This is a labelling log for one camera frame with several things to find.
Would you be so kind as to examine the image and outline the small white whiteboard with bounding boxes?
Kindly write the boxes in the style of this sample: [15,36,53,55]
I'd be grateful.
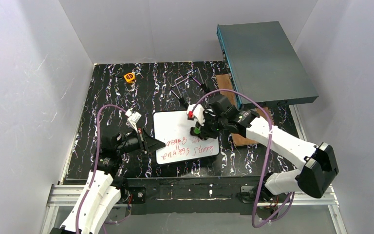
[153,111,220,165]

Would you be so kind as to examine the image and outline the green bone-shaped eraser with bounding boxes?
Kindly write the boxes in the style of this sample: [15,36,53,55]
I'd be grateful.
[190,127,201,136]

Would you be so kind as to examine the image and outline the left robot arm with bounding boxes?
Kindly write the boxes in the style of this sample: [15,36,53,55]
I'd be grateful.
[50,128,166,234]

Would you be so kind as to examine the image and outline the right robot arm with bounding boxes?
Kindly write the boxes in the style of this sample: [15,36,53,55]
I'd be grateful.
[187,95,339,201]

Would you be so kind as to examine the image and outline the brown wooden board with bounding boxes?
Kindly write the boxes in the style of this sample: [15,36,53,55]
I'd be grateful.
[216,75,274,147]

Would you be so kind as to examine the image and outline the orange tape measure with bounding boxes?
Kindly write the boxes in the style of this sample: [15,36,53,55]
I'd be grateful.
[123,73,136,83]

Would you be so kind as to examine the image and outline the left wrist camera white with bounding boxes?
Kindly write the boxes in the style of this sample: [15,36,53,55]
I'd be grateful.
[125,108,141,132]

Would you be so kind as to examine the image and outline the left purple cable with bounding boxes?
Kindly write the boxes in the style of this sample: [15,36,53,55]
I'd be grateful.
[75,105,130,234]

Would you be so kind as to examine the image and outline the purple cable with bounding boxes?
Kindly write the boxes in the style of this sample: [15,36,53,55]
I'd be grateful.
[190,89,296,229]
[75,105,130,234]

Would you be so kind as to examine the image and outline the metal wire whiteboard stand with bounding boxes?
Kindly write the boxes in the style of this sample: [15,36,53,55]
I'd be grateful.
[169,68,210,108]

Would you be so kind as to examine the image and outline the grey metal network switch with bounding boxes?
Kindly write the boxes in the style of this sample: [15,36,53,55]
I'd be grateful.
[217,21,318,108]

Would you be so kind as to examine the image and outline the aluminium frame rail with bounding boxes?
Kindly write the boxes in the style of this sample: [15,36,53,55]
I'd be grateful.
[40,106,347,234]

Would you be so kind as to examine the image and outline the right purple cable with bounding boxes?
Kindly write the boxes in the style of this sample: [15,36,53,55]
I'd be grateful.
[190,89,296,229]

